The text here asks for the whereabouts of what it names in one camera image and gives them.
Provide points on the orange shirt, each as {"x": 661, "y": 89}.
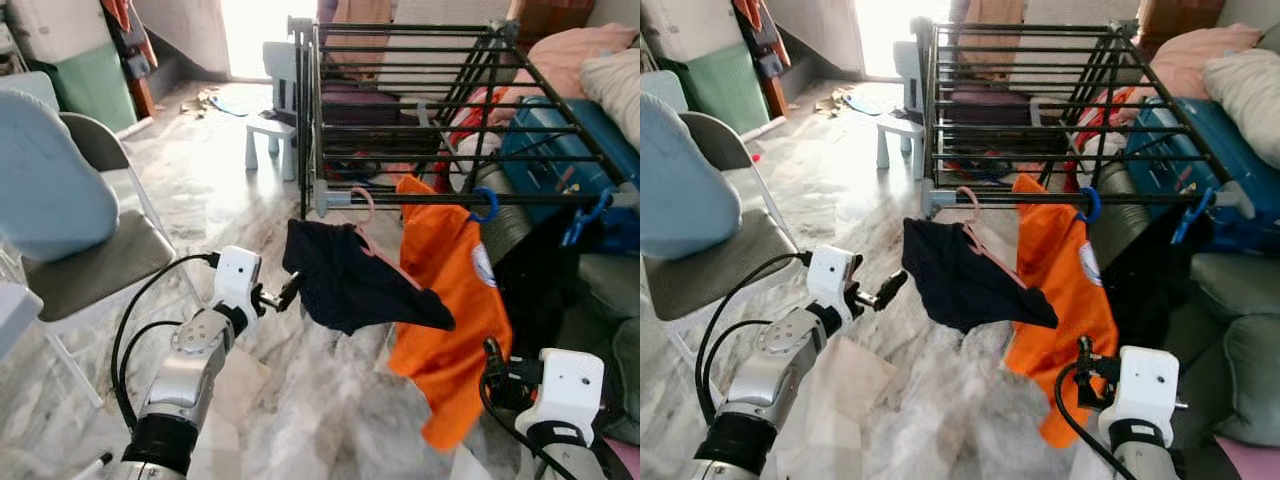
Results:
{"x": 450, "y": 330}
{"x": 1060, "y": 320}

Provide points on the blue plastic hanger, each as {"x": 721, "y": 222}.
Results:
{"x": 1094, "y": 203}
{"x": 590, "y": 215}
{"x": 492, "y": 205}
{"x": 1195, "y": 212}

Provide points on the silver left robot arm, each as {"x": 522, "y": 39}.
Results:
{"x": 780, "y": 375}
{"x": 190, "y": 370}

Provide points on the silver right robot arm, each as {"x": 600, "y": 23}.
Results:
{"x": 562, "y": 455}
{"x": 1145, "y": 455}

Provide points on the pink plastic hanger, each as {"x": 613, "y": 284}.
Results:
{"x": 368, "y": 215}
{"x": 975, "y": 212}

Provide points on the navy blue garment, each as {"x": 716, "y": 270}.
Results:
{"x": 965, "y": 280}
{"x": 350, "y": 280}

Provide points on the black garment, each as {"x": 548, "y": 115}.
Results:
{"x": 1150, "y": 280}
{"x": 540, "y": 290}

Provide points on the grey green sofa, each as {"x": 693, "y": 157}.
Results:
{"x": 610, "y": 290}
{"x": 1240, "y": 300}

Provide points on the grey folding chair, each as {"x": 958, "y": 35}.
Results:
{"x": 720, "y": 265}
{"x": 100, "y": 270}

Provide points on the black metal drying rack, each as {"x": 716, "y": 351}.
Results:
{"x": 1040, "y": 200}
{"x": 420, "y": 200}

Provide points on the dark maroon bag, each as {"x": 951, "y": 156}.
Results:
{"x": 985, "y": 105}
{"x": 360, "y": 105}

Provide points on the blue hard suitcase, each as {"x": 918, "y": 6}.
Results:
{"x": 1180, "y": 150}
{"x": 560, "y": 140}

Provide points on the red clothes heap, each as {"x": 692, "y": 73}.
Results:
{"x": 1100, "y": 108}
{"x": 480, "y": 108}

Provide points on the beige pillow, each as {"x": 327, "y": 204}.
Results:
{"x": 1250, "y": 100}
{"x": 615, "y": 95}

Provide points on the white storage container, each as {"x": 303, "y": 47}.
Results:
{"x": 55, "y": 30}
{"x": 690, "y": 30}

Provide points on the pink pillow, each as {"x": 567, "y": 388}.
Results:
{"x": 1200, "y": 55}
{"x": 575, "y": 55}

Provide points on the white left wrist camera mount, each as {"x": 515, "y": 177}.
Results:
{"x": 832, "y": 275}
{"x": 235, "y": 275}

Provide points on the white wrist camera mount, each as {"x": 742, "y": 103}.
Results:
{"x": 235, "y": 275}
{"x": 1145, "y": 385}
{"x": 832, "y": 275}
{"x": 565, "y": 390}

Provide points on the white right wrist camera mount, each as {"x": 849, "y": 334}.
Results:
{"x": 1145, "y": 385}
{"x": 565, "y": 390}

